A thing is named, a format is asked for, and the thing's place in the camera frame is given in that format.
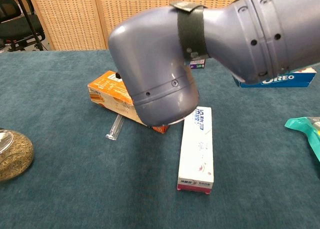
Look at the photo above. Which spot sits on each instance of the orange cardboard snack box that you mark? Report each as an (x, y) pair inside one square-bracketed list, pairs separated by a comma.
[(110, 94)]

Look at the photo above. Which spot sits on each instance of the white toothpaste box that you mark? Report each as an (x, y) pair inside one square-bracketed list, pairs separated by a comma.
[(197, 149)]

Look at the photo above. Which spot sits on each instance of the blue carpet table cover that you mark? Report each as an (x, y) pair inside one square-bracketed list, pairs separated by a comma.
[(100, 189)]

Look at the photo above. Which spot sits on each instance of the straw in clear wrapper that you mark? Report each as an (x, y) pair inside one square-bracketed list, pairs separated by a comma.
[(115, 129)]

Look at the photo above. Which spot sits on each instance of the purple gum box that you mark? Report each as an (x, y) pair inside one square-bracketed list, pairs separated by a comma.
[(198, 64)]

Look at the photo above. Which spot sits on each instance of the blue pink Oreo box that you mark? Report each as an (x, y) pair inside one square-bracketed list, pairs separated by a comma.
[(287, 80)]

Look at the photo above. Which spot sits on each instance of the black office chair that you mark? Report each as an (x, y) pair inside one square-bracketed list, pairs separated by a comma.
[(15, 30)]

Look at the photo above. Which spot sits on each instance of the round jar with black lid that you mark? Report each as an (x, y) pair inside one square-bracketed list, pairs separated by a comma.
[(16, 156)]

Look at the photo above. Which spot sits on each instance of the woven wooden folding screen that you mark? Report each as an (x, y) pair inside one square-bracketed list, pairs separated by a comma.
[(75, 19)]

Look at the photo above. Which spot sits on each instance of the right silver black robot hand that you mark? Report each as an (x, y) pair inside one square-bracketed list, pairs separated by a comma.
[(117, 75)]

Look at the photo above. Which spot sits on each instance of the teal snack bag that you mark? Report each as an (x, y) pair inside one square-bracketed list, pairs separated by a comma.
[(307, 129)]

